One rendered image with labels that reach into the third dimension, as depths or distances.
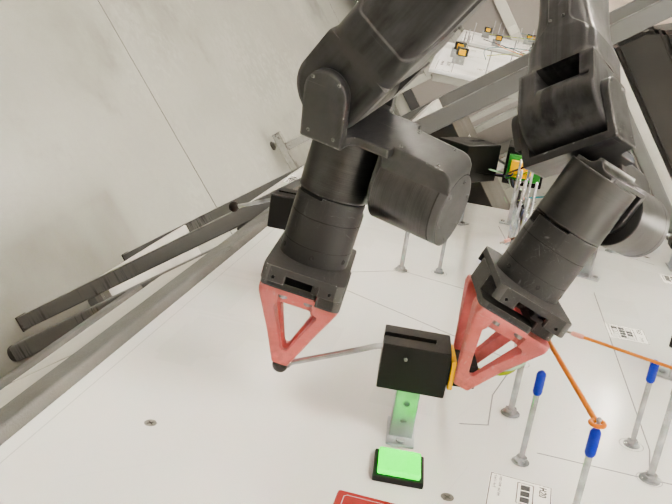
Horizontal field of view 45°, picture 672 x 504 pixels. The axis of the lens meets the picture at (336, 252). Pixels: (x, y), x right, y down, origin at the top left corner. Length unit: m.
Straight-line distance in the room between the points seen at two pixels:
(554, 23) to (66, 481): 0.53
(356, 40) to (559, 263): 0.23
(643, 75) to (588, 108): 1.06
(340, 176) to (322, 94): 0.07
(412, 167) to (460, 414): 0.28
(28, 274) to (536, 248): 1.70
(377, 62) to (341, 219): 0.14
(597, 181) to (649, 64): 1.09
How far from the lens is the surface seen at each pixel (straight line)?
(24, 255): 2.21
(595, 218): 0.64
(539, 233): 0.65
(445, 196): 0.58
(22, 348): 2.01
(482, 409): 0.80
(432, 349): 0.67
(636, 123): 1.68
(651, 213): 0.71
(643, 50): 1.71
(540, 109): 0.68
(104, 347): 0.81
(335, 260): 0.64
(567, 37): 0.71
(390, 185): 0.60
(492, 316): 0.64
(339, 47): 0.57
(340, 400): 0.76
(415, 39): 0.54
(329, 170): 0.62
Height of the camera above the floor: 1.33
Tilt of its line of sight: 18 degrees down
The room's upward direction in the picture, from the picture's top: 66 degrees clockwise
